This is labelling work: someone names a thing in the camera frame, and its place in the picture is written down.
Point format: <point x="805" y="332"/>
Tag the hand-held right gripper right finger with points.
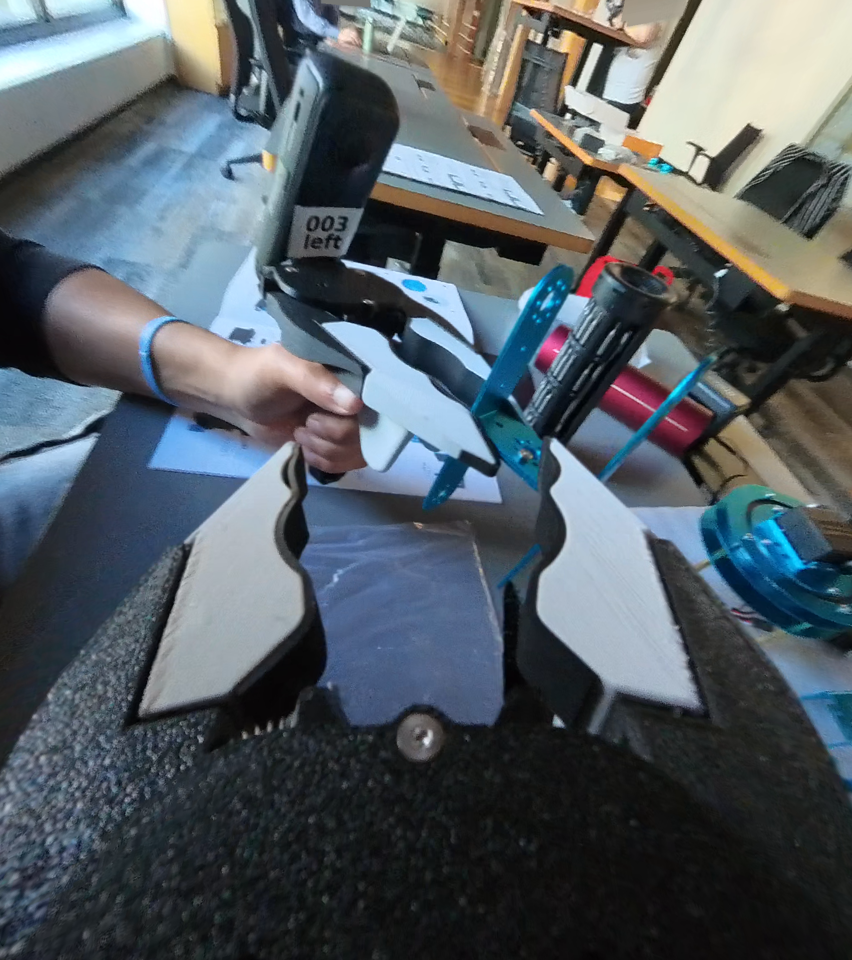
<point x="613" y="607"/>

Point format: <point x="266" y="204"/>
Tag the person's left forearm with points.
<point x="110" y="330"/>

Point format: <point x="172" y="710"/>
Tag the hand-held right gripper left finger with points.
<point x="230" y="600"/>

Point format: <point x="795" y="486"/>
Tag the blue acrylic robot base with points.
<point x="771" y="562"/>

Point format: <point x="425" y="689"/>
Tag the white instruction booklet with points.
<point x="193" y="450"/>

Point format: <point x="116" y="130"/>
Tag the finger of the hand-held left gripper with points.
<point x="456" y="356"/>
<point x="411" y="397"/>

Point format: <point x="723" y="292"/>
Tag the blue wristband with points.
<point x="148" y="360"/>

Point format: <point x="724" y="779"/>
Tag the red bag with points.
<point x="598" y="266"/>

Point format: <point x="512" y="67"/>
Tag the person's left hand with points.
<point x="261" y="390"/>

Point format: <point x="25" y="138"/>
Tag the black office chair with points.
<point x="538" y="82"/>
<point x="733" y="154"/>
<point x="253" y="67"/>

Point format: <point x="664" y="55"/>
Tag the black perforated cylinder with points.
<point x="598" y="352"/>

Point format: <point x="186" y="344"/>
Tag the printed paper sheet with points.
<point x="456" y="176"/>

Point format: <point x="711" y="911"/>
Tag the grey desk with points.
<point x="133" y="510"/>

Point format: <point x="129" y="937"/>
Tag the white foam sheet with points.
<point x="808" y="675"/>

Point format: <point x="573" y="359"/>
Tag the clear plastic bag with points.
<point x="396" y="615"/>

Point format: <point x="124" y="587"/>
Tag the wooden edged desk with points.
<point x="771" y="240"/>
<point x="576" y="146"/>
<point x="471" y="195"/>

